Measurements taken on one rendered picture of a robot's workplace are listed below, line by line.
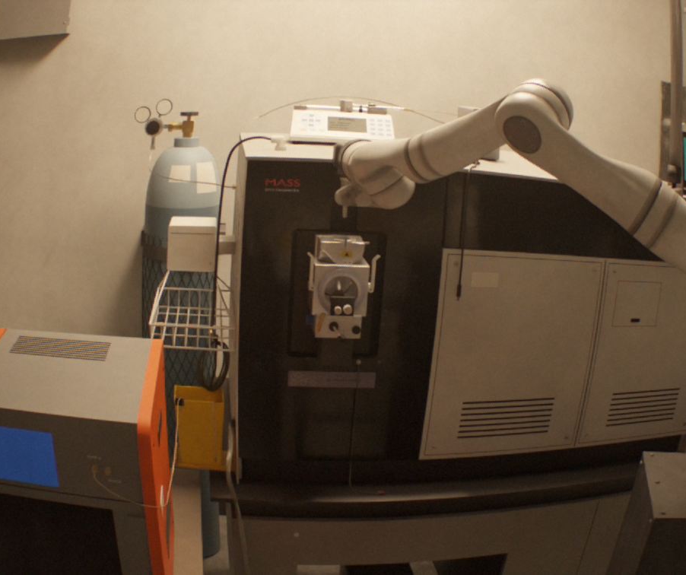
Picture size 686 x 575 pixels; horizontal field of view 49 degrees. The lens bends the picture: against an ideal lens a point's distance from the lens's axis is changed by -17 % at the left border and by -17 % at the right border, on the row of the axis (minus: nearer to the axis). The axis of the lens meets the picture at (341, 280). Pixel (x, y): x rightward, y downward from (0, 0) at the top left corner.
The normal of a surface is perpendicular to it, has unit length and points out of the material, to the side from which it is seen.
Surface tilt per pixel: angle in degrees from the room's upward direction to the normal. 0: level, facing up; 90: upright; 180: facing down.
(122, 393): 0
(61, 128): 90
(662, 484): 0
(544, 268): 90
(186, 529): 0
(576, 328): 90
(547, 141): 112
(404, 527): 90
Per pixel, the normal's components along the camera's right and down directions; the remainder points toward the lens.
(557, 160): -0.49, 0.61
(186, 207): 0.28, 0.22
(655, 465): 0.07, -0.97
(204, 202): 0.70, 0.18
